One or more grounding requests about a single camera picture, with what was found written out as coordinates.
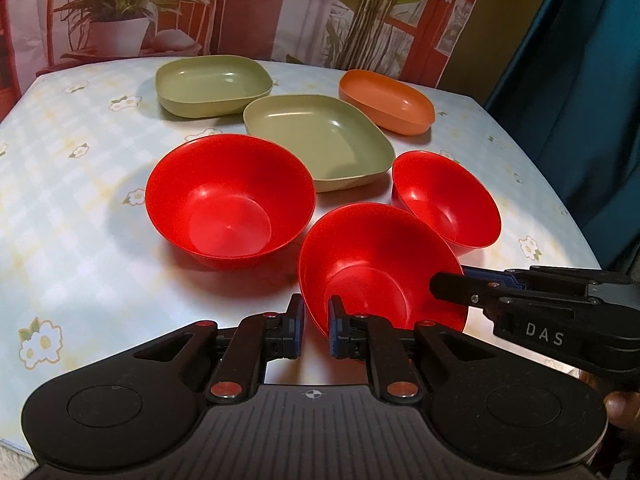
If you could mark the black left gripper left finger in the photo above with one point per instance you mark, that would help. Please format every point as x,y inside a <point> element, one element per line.
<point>243,352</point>

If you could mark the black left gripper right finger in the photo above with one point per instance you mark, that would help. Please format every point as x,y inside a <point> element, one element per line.
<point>384,349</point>

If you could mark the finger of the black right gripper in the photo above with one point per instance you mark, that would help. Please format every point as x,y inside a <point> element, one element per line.
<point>487,289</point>

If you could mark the small red plastic bowl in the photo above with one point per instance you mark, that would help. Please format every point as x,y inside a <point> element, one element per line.
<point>448,198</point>

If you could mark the large red plastic bowl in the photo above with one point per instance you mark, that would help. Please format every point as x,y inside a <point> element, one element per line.
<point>230,200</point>

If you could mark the green square plate front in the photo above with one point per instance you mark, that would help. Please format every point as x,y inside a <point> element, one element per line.
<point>338,144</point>

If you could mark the green square plate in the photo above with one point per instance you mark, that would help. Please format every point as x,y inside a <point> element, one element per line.
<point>210,86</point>
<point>338,144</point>

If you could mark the orange square plate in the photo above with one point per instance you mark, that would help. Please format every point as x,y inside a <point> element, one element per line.
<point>389,103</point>

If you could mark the green square plate back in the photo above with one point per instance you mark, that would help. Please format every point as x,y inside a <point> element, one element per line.
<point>210,86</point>

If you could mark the right human hand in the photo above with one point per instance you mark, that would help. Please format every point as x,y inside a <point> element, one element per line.
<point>623,407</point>

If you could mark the dark teal curtain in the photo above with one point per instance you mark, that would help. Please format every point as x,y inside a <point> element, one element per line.
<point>570,98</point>

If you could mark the printed backdrop curtain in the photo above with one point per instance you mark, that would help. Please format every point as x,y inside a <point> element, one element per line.
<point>457,45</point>

